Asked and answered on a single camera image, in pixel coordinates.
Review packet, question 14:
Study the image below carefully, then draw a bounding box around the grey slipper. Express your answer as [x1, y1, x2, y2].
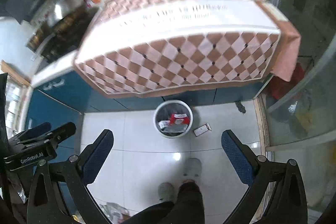
[158, 182, 175, 202]
[183, 158, 202, 183]

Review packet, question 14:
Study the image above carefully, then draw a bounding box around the blue kitchen cabinet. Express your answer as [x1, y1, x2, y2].
[26, 72, 261, 161]

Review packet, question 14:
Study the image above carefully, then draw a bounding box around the small box on floor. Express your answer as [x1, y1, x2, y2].
[193, 123, 212, 137]

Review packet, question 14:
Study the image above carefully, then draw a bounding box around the grey right slipper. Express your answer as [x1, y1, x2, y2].
[183, 158, 202, 183]

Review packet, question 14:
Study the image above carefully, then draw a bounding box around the red bag on floor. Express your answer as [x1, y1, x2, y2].
[268, 63, 305, 100]

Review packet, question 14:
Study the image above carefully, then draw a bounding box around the red white snack wrapper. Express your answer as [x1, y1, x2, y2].
[169, 114, 190, 125]

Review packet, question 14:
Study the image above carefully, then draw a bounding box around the white round trash bin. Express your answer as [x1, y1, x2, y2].
[153, 100, 194, 139]

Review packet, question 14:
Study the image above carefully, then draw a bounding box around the grey left slipper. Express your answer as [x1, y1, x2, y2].
[158, 182, 175, 202]

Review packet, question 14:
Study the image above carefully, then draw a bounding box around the checkered pink brown tablecloth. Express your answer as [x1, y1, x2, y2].
[73, 0, 301, 99]

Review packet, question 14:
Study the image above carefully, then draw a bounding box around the black trouser leg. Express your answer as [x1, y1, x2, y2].
[124, 180, 205, 224]

